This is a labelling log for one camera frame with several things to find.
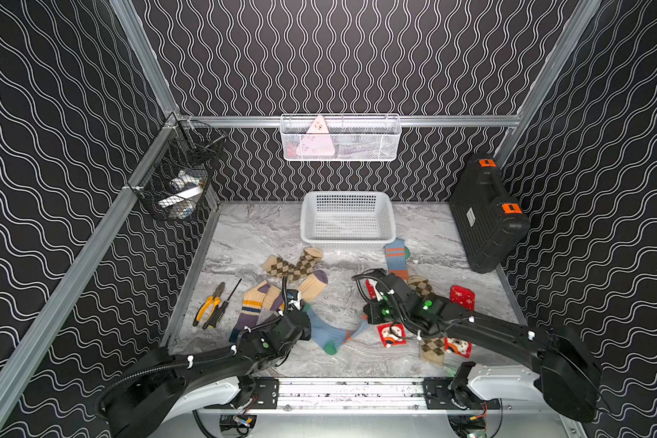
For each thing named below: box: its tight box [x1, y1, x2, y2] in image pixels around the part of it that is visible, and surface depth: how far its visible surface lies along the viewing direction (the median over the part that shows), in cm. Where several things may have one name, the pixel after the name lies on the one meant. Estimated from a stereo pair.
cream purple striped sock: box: [295, 270, 329, 304], surface depth 97 cm
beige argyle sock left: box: [261, 247, 324, 282], surface depth 102 cm
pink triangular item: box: [295, 114, 335, 157], surface depth 92 cm
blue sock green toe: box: [301, 302, 369, 355], surface depth 86 cm
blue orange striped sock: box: [385, 237, 409, 281], surface depth 104 cm
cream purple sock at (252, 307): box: [229, 280, 269, 343], surface depth 92 cm
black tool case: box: [449, 152, 532, 274], surface depth 90 cm
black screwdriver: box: [202, 278, 242, 330], surface depth 89 cm
